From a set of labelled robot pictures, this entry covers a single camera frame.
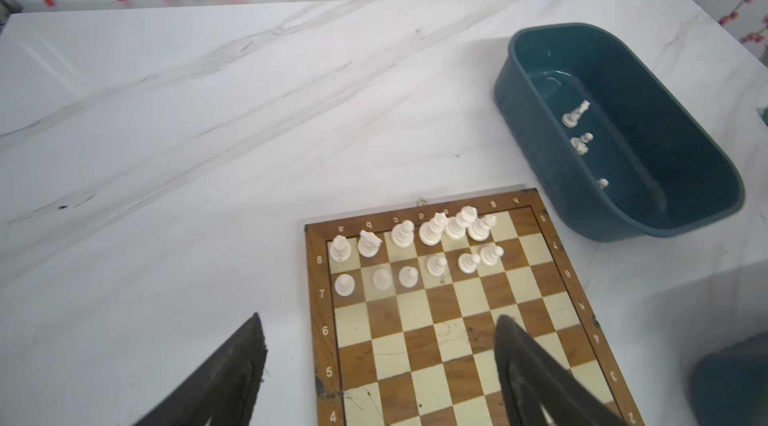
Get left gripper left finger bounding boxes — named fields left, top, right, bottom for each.
left=137, top=314, right=267, bottom=425

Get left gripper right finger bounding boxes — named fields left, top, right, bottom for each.
left=494, top=315, right=624, bottom=425

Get wooden chess board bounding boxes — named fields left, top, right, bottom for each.
left=304, top=189, right=642, bottom=425

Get white chess pieces on board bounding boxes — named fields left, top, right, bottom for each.
left=316, top=211, right=520, bottom=308

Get near teal plastic bin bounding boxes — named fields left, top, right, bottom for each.
left=689, top=332, right=767, bottom=426

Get teal plastic bin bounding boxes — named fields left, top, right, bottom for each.
left=494, top=23, right=745, bottom=242
left=689, top=332, right=767, bottom=426

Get far teal plastic bin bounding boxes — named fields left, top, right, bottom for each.
left=494, top=23, right=745, bottom=242

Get white bishop in bin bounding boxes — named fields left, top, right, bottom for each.
left=561, top=100, right=590, bottom=129

